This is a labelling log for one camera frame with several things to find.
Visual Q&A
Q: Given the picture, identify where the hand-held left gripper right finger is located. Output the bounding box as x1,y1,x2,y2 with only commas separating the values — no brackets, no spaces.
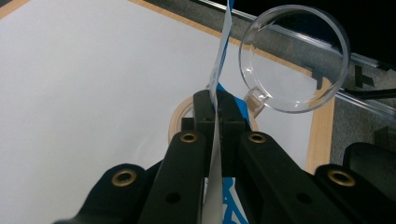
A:
216,90,353,224

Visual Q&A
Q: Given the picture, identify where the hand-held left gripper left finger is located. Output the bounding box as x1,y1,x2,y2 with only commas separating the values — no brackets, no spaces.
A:
136,89,219,224

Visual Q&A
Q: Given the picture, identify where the clear jar with beige rim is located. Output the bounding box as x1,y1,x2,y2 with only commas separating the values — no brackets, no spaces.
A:
167,4,352,145

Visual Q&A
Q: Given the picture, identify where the blue and white milk pouch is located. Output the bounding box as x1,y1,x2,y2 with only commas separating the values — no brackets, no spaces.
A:
200,0,252,224

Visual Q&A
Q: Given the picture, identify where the dark rounded object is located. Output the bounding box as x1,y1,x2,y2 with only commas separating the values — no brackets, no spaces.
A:
343,141,396,200

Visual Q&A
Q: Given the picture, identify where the white table mat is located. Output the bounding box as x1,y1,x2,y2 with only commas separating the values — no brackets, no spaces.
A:
0,0,314,224

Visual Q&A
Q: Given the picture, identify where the clear plastic round lid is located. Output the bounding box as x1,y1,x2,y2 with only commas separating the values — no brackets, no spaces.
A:
199,0,396,117

